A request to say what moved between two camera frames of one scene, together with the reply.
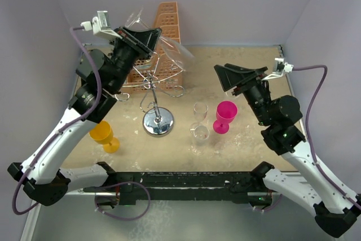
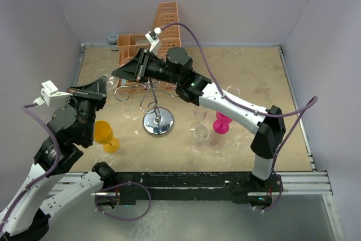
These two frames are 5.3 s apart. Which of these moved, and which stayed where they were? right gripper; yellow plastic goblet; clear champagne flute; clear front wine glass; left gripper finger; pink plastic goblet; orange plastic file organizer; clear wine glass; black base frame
Moved: right gripper; left gripper finger; clear wine glass
Stayed: black base frame; clear front wine glass; orange plastic file organizer; yellow plastic goblet; clear champagne flute; pink plastic goblet
